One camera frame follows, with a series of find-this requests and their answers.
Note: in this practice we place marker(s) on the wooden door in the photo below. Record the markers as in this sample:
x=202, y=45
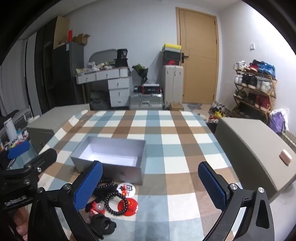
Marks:
x=198, y=76

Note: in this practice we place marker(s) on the silver grey cardboard box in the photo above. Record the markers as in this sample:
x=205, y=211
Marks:
x=129, y=173

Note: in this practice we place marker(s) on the red hair ornament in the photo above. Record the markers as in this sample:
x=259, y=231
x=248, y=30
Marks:
x=96, y=206

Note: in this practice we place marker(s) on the silver flat suitcase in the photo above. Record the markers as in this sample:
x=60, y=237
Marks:
x=145, y=100

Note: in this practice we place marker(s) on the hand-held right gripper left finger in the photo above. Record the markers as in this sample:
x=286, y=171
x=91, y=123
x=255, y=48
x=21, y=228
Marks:
x=89, y=185

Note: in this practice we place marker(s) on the dark green bouquet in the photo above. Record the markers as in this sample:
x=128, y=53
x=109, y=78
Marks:
x=141, y=70

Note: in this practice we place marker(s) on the pile of desk clutter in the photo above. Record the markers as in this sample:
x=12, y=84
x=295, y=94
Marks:
x=99, y=66

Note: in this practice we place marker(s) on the red and black shoe box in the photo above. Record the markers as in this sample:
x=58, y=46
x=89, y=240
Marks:
x=171, y=62

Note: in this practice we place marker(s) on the black box with red stripe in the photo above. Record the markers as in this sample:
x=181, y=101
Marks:
x=151, y=89

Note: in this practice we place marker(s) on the dark refrigerator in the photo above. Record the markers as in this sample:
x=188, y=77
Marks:
x=67, y=74

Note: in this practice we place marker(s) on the black hair clip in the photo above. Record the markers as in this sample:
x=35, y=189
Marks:
x=88, y=208

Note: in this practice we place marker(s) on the open cardboard box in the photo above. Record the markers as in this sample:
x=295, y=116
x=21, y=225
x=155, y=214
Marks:
x=81, y=39

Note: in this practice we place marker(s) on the purple bag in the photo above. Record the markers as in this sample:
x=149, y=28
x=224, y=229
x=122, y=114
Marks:
x=277, y=121

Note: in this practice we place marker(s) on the white curtain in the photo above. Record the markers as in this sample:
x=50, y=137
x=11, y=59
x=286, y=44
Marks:
x=13, y=81

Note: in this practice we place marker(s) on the blue object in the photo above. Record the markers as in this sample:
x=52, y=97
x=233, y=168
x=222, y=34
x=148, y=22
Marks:
x=18, y=149

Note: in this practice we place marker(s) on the grey upholstered ottoman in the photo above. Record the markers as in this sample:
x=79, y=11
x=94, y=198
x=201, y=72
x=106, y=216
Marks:
x=249, y=143

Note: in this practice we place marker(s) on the person's left hand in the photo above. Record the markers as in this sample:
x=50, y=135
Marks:
x=20, y=222

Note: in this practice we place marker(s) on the brown cardboard box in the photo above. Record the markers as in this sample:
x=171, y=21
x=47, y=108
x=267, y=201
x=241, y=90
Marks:
x=177, y=106

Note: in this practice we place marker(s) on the white desk with drawers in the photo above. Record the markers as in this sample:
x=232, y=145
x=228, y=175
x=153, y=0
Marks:
x=118, y=88

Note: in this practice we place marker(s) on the black hair claw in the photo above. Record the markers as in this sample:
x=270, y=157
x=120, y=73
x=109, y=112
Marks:
x=101, y=223

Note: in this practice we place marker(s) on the dark wardrobe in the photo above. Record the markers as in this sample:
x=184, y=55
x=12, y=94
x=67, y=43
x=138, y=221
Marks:
x=44, y=69

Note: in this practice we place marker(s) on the white upright suitcase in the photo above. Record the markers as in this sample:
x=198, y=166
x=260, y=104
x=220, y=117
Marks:
x=172, y=85

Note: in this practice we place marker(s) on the pink eraser block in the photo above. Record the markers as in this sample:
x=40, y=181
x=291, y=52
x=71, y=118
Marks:
x=285, y=157

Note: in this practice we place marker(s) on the pile of colourful bags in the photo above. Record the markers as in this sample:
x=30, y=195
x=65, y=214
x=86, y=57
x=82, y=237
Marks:
x=217, y=112

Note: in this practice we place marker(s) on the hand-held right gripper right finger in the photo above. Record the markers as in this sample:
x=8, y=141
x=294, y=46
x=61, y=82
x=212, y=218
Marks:
x=211, y=187

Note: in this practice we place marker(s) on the white bottle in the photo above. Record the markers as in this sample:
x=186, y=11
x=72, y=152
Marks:
x=9, y=129

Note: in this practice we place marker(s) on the white round badge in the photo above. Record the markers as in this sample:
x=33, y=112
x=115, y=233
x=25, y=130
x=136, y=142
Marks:
x=126, y=188

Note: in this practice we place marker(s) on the red round badge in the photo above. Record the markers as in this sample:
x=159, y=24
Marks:
x=133, y=205

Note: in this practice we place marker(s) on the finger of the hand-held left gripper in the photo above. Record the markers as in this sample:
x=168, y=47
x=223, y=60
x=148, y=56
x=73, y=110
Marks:
x=47, y=157

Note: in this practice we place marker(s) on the small black box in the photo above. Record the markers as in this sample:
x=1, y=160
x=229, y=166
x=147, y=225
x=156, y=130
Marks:
x=138, y=89

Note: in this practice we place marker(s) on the dark bag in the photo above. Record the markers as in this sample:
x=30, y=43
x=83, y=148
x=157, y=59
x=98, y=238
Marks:
x=99, y=100

